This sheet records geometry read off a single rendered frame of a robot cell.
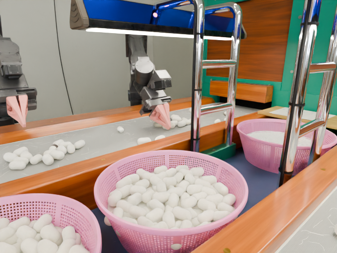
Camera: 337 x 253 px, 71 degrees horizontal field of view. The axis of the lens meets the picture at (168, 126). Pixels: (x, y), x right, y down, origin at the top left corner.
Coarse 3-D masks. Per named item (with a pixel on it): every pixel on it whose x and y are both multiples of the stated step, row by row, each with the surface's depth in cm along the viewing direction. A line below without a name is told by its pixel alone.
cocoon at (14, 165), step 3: (12, 162) 51; (15, 162) 51; (18, 162) 51; (21, 162) 51; (24, 162) 52; (9, 165) 51; (12, 165) 51; (15, 165) 51; (18, 165) 51; (21, 165) 51; (24, 165) 51; (12, 168) 51; (15, 168) 51; (18, 168) 51; (21, 168) 51; (24, 168) 52
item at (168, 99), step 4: (140, 96) 78; (168, 96) 77; (148, 100) 72; (164, 100) 76; (168, 100) 77; (144, 104) 73; (144, 108) 75; (140, 112) 76; (144, 112) 76; (148, 112) 77
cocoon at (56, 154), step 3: (54, 150) 57; (51, 153) 56; (54, 153) 56; (57, 153) 56; (60, 153) 56; (63, 153) 57; (54, 156) 56; (57, 156) 56; (60, 156) 56; (63, 156) 56; (57, 159) 56; (60, 159) 56
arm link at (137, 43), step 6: (126, 36) 96; (132, 36) 94; (138, 36) 94; (144, 36) 97; (126, 42) 98; (132, 42) 91; (138, 42) 91; (144, 42) 100; (126, 48) 100; (132, 48) 88; (138, 48) 88; (144, 48) 101; (126, 54) 102; (132, 54) 84; (138, 54) 85; (144, 54) 85; (132, 60) 81; (132, 66) 80; (132, 72) 81
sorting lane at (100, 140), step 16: (176, 112) 103; (240, 112) 103; (96, 128) 81; (112, 128) 81; (128, 128) 81; (144, 128) 81; (160, 128) 81; (176, 128) 81; (16, 144) 67; (32, 144) 67; (48, 144) 67; (96, 144) 67; (112, 144) 67; (128, 144) 67; (0, 160) 56; (64, 160) 56; (80, 160) 56; (0, 176) 49; (16, 176) 49
